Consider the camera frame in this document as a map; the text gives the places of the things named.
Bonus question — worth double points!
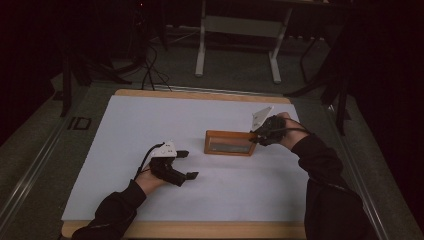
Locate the wooden picture frame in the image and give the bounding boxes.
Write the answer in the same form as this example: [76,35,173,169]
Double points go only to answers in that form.
[203,129,258,157]

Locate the person's left hand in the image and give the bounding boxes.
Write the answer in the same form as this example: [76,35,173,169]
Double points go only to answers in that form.
[133,167,168,196]

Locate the black floor cables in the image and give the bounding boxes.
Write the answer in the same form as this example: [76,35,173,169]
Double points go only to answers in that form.
[141,42,173,93]

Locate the aluminium floor rail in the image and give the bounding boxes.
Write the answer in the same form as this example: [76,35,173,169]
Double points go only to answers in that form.
[324,103,392,240]
[0,96,88,232]

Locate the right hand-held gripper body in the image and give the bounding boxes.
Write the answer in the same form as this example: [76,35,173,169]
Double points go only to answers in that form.
[250,105,288,147]

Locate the white table mat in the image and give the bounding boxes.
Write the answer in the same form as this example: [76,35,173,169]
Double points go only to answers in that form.
[60,94,311,223]

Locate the person's right hand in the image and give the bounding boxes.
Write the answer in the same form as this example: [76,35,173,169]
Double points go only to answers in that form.
[275,111,312,151]

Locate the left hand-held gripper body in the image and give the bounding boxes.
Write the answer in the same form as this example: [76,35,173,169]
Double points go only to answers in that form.
[148,140,188,188]

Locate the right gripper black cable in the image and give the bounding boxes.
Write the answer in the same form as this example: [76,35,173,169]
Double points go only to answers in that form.
[266,116,315,136]

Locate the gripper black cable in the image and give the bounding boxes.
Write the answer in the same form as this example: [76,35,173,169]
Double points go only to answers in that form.
[266,116,315,136]
[133,142,166,181]

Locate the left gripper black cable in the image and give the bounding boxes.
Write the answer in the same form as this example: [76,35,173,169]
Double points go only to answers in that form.
[133,142,166,181]

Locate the black angled stand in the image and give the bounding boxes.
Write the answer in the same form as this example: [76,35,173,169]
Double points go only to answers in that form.
[284,33,352,136]

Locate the black tripod legs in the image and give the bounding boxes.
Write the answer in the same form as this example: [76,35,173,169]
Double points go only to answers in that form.
[71,49,148,87]

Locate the white metal stand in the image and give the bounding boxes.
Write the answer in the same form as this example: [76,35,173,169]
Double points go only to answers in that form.
[194,0,294,85]

